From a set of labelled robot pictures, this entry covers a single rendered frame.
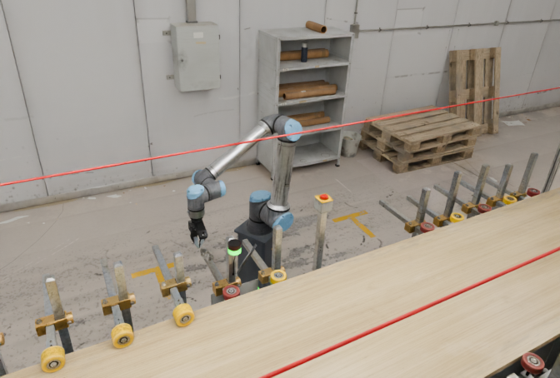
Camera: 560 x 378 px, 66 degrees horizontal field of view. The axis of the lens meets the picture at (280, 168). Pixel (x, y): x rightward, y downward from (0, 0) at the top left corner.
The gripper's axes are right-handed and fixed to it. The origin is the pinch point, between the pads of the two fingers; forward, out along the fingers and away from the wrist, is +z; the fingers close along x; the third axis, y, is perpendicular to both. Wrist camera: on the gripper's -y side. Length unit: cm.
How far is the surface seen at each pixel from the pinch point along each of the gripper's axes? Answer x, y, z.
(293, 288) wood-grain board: -28, -58, -7
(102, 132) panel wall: 22, 227, 17
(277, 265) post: -28.6, -39.0, -6.5
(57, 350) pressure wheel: 73, -56, -15
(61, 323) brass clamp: 71, -40, -13
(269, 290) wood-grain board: -16, -55, -7
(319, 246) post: -54, -39, -10
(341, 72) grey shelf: -229, 195, -28
